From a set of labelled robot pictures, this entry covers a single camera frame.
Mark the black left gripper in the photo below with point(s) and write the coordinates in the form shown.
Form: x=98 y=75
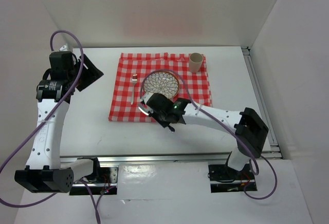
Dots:
x=92 y=73

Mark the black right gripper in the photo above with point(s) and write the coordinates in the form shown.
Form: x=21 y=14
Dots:
x=164 y=124

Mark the silver table knife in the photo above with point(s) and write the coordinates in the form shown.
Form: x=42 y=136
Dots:
x=144 y=110

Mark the patterned ceramic plate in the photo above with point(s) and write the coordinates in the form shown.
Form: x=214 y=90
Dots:
x=162 y=82

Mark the red white checkered cloth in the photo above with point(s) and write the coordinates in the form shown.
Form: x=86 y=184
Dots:
x=193 y=86

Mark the silver fork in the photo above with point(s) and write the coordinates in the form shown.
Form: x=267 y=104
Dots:
x=134 y=81

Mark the beige paper cup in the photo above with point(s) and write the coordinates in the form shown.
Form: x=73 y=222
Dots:
x=195 y=62

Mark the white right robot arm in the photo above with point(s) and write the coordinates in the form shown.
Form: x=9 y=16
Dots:
x=245 y=126

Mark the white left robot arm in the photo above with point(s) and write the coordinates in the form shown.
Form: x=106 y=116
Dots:
x=43 y=172

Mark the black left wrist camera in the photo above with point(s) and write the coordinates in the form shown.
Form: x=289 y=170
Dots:
x=61 y=60

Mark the aluminium front rail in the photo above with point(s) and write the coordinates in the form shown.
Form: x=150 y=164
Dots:
x=163 y=158

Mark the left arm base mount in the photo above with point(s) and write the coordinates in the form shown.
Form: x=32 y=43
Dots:
x=105 y=182

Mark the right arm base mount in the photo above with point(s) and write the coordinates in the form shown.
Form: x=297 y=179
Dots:
x=226 y=180

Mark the aluminium side rail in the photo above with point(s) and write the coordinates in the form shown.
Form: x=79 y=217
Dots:
x=275 y=152

